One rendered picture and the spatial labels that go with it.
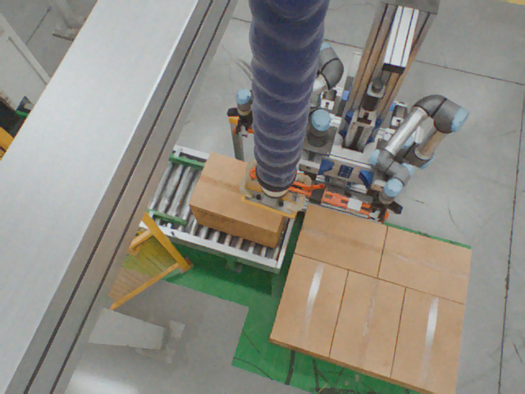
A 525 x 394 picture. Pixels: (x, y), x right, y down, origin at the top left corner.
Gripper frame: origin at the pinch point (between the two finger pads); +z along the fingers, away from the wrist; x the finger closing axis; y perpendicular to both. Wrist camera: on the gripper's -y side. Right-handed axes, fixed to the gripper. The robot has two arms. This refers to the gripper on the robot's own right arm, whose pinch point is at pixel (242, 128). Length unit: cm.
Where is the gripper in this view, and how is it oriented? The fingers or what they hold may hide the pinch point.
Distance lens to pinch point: 249.3
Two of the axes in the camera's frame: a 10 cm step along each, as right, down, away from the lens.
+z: 0.0, 3.7, 9.3
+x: 3.3, -8.8, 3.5
